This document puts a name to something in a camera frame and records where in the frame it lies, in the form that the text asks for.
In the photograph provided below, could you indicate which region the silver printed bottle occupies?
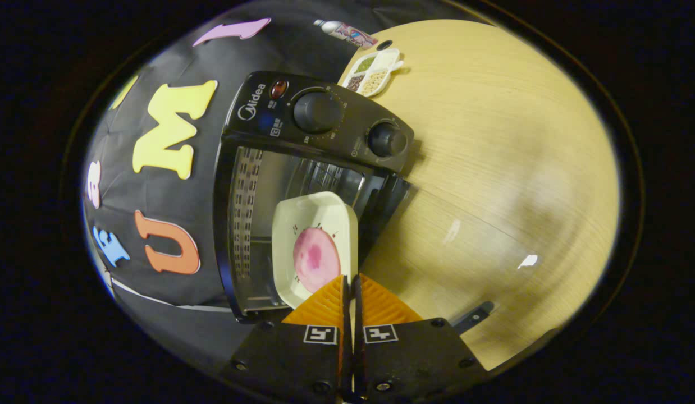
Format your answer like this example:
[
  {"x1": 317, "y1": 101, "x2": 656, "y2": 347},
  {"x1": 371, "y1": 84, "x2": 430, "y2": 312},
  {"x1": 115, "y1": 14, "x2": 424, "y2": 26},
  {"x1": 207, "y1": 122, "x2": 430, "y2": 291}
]
[{"x1": 314, "y1": 19, "x2": 378, "y2": 50}]

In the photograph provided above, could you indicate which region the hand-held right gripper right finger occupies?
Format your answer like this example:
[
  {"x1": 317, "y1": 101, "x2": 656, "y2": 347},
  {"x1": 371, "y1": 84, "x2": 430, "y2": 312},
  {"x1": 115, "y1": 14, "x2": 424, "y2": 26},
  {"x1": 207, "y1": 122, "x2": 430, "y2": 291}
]
[{"x1": 352, "y1": 274, "x2": 488, "y2": 400}]

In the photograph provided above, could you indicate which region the white divided grain dish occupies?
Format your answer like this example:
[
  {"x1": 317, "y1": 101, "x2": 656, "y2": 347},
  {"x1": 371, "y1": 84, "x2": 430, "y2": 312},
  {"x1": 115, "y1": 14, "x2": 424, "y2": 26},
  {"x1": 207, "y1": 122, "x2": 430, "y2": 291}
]
[{"x1": 339, "y1": 48, "x2": 404, "y2": 97}]

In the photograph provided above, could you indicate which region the cream rectangular plate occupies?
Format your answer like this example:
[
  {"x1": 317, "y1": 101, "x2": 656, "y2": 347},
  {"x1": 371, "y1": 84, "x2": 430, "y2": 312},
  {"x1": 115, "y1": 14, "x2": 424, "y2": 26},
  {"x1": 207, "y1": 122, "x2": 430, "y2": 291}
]
[{"x1": 272, "y1": 191, "x2": 359, "y2": 309}]

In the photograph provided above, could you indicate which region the pink round meat slice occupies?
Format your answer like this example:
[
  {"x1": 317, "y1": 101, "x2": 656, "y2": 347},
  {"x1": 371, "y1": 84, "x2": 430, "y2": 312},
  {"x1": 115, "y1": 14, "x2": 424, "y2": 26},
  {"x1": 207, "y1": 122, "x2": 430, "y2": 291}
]
[{"x1": 293, "y1": 227, "x2": 341, "y2": 293}]

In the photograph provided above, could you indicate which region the black electric oven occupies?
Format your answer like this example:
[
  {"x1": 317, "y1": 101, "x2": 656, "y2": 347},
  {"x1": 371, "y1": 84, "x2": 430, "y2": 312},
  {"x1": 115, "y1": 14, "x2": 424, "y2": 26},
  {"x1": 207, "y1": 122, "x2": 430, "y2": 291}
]
[{"x1": 213, "y1": 70, "x2": 556, "y2": 337}]

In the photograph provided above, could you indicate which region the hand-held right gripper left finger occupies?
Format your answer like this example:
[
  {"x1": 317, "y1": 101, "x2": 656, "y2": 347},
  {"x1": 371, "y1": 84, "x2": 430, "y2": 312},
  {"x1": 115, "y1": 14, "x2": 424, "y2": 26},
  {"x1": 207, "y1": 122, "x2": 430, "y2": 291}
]
[{"x1": 221, "y1": 274, "x2": 348, "y2": 400}]

